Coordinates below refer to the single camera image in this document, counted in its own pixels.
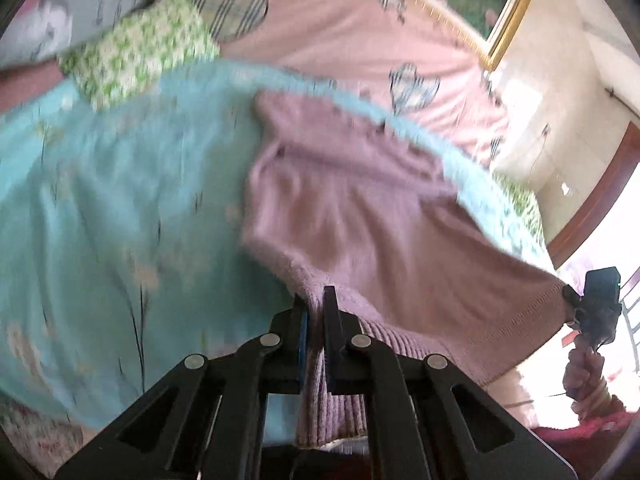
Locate pink quilt with plaid hearts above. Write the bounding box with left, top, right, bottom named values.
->
left=165, top=0, right=511, bottom=163

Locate green checked pillow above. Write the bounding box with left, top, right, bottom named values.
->
left=57, top=0, right=221, bottom=111

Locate pink fuzzy pillow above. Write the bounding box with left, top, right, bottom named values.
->
left=0, top=60, right=68, bottom=113

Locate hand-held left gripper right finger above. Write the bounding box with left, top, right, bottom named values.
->
left=323, top=286, right=577, bottom=480

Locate white floral bed sheet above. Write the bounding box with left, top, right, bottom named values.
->
left=0, top=392, right=103, bottom=478

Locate person's right hand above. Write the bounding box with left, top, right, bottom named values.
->
left=562, top=346, right=613, bottom=421

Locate grey printed pillow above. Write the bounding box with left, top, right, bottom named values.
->
left=0, top=0, right=173, bottom=68

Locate purple knit sweater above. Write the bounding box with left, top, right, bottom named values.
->
left=241, top=91, right=571, bottom=448

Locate turquoise floral blanket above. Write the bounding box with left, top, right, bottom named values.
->
left=0, top=59, right=556, bottom=446

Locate red cloth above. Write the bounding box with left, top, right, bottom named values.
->
left=530, top=407, right=636, bottom=453

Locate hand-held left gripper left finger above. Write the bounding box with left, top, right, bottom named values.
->
left=55, top=295, right=309, bottom=480

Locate brown wooden door frame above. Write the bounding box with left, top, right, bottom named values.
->
left=546, top=122, right=640, bottom=267

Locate green patterned cloth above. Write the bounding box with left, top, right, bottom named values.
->
left=497, top=177, right=546, bottom=243

